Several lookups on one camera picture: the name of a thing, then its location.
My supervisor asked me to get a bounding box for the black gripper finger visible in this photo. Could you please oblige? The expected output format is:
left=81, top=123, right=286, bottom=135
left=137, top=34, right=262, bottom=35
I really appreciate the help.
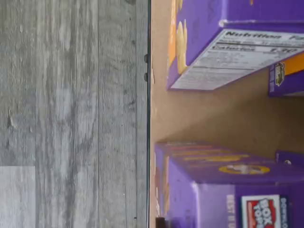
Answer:
left=155, top=216, right=171, bottom=228

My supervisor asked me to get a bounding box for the purple box brown patch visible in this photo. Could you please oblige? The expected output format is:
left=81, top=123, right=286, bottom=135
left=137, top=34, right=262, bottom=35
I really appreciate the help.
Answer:
left=153, top=141, right=304, bottom=228

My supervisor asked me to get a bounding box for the black metal shelf rack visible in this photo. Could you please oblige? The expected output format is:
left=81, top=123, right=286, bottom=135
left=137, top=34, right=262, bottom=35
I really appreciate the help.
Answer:
left=135, top=0, right=304, bottom=228

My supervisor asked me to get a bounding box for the purple Annie's snack box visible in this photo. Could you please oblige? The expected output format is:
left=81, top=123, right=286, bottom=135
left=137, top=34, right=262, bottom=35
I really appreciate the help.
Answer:
left=268, top=51, right=304, bottom=97
left=275, top=149, right=304, bottom=167

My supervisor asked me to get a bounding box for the purple box yellow patch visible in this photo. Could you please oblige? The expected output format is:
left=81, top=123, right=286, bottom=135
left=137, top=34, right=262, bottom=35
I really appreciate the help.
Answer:
left=167, top=0, right=304, bottom=91

